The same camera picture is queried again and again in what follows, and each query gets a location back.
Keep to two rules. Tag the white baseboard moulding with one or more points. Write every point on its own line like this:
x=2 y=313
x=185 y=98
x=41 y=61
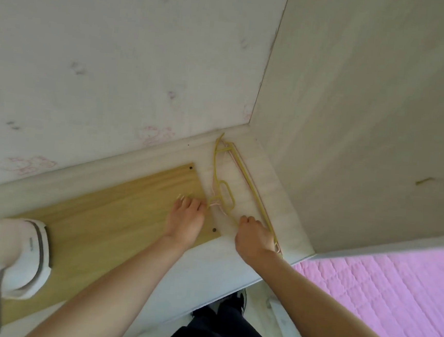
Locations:
x=102 y=163

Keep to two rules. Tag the person's right fingers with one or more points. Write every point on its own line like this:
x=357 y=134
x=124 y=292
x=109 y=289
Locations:
x=252 y=222

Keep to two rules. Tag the black trousers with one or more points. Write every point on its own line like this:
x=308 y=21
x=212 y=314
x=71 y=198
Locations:
x=223 y=333

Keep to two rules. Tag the white bed frame rail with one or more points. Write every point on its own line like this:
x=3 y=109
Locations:
x=289 y=331

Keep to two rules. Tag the person's left hand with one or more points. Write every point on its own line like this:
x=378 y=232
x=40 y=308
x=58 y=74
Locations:
x=184 y=223

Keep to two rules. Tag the person's left forearm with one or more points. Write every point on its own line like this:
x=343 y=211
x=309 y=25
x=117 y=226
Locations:
x=118 y=285

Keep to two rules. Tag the person's right hand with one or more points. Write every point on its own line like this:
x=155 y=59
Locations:
x=254 y=243

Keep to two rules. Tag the yellow clothes hanger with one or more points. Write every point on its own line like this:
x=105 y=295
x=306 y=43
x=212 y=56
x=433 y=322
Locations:
x=224 y=190

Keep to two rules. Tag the black and white shoe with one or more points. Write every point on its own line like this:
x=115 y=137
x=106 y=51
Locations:
x=241 y=301

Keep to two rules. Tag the pink quilted bedspread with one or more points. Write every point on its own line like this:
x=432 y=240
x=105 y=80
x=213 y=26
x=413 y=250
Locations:
x=388 y=305

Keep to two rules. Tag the light wooden board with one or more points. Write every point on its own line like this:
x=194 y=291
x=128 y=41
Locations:
x=97 y=221

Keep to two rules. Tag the person's right forearm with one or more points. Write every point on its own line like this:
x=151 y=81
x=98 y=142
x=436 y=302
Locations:
x=322 y=311

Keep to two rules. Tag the person's left fingers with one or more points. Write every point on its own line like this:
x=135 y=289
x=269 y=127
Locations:
x=191 y=203

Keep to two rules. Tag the white handheld garment steamer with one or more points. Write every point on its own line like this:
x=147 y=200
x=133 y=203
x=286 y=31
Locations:
x=24 y=261

